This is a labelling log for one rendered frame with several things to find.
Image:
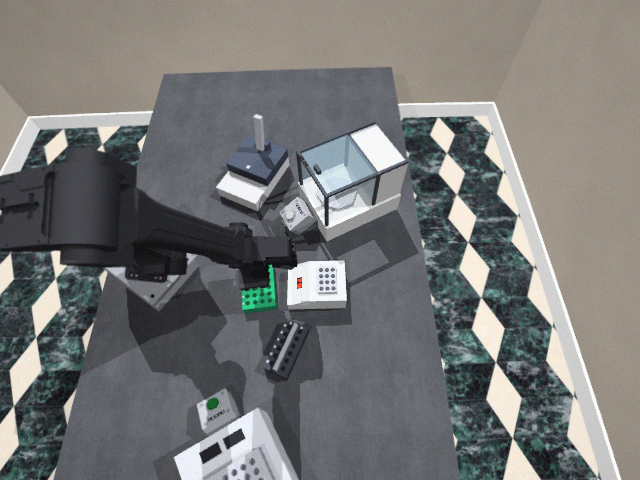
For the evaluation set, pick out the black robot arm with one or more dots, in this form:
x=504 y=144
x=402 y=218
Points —
x=100 y=218

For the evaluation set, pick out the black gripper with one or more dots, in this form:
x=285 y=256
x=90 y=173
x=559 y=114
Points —
x=246 y=281

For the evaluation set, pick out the green tube rack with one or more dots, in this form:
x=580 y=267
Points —
x=256 y=300

